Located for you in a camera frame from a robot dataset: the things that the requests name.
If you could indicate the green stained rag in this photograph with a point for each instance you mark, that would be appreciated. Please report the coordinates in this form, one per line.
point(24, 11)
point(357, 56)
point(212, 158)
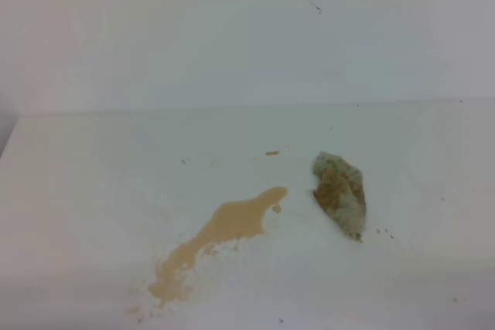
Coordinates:
point(340, 193)

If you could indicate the brown coffee spill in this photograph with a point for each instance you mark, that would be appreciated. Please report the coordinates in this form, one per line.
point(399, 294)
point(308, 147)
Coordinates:
point(232, 221)

